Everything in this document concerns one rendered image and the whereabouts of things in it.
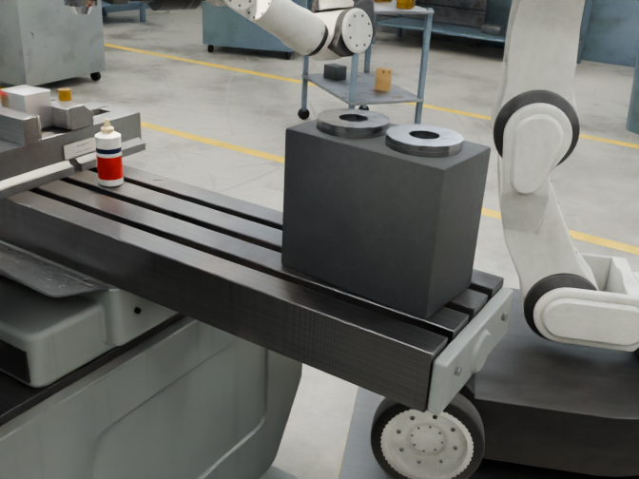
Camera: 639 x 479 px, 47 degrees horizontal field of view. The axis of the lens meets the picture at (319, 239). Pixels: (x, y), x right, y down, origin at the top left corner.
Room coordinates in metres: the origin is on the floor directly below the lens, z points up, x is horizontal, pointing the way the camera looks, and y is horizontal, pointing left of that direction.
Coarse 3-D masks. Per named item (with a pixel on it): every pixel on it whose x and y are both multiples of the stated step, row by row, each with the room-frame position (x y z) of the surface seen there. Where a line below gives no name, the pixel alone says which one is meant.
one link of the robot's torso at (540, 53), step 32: (544, 0) 1.23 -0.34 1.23; (576, 0) 1.22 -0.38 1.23; (512, 32) 1.26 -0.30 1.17; (544, 32) 1.25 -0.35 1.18; (576, 32) 1.24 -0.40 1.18; (512, 64) 1.26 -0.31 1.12; (544, 64) 1.25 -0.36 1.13; (576, 64) 1.25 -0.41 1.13; (512, 96) 1.26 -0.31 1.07; (544, 96) 1.23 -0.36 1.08; (576, 128) 1.22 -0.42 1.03
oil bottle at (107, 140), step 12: (108, 120) 1.14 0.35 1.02; (108, 132) 1.13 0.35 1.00; (96, 144) 1.13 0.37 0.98; (108, 144) 1.12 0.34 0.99; (120, 144) 1.14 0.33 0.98; (96, 156) 1.13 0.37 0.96; (108, 156) 1.12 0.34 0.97; (120, 156) 1.14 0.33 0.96; (108, 168) 1.12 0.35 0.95; (120, 168) 1.14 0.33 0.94; (108, 180) 1.12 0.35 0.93; (120, 180) 1.14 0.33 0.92
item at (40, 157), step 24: (0, 120) 1.14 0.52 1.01; (24, 120) 1.11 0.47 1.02; (96, 120) 1.27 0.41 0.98; (120, 120) 1.30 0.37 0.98; (0, 144) 1.11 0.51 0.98; (24, 144) 1.11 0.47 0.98; (48, 144) 1.15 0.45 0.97; (72, 144) 1.20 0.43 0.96; (144, 144) 1.33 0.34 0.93; (0, 168) 1.07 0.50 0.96; (24, 168) 1.11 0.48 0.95; (48, 168) 1.14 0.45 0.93; (72, 168) 1.17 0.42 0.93; (0, 192) 1.05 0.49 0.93
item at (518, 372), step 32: (512, 288) 1.51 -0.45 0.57; (512, 320) 1.36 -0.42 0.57; (512, 352) 1.24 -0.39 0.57; (544, 352) 1.25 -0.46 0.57; (576, 352) 1.25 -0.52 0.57; (608, 352) 1.26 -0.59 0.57; (480, 384) 1.13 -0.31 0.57; (512, 384) 1.13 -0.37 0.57; (544, 384) 1.14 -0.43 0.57; (576, 384) 1.14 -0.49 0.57; (608, 384) 1.15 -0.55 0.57; (480, 416) 1.08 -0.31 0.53; (512, 416) 1.07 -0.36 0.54; (544, 416) 1.06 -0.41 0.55; (576, 416) 1.06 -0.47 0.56; (608, 416) 1.05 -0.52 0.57; (512, 448) 1.07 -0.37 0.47; (544, 448) 1.06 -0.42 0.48; (576, 448) 1.05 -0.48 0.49; (608, 448) 1.05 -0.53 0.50
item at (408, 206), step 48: (288, 144) 0.87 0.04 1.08; (336, 144) 0.83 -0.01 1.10; (384, 144) 0.82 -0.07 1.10; (432, 144) 0.79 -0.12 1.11; (480, 144) 0.85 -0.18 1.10; (288, 192) 0.87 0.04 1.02; (336, 192) 0.83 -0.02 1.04; (384, 192) 0.79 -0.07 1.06; (432, 192) 0.75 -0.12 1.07; (480, 192) 0.83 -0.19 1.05; (288, 240) 0.87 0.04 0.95; (336, 240) 0.82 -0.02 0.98; (384, 240) 0.78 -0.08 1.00; (432, 240) 0.75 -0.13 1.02; (384, 288) 0.78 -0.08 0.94; (432, 288) 0.75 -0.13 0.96
